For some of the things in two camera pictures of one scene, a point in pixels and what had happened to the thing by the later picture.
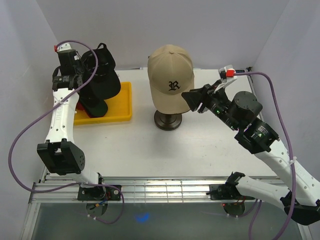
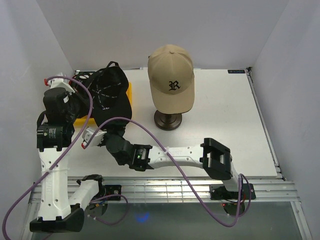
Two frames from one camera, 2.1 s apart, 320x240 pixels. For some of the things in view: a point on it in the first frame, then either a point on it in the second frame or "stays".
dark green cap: x=96 y=108 to x=84 y=77
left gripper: x=78 y=58 to x=84 y=101
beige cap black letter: x=170 y=72 stays
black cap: x=106 y=84 to x=111 y=97
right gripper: x=203 y=95 to x=119 y=126
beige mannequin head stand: x=167 y=122 stays
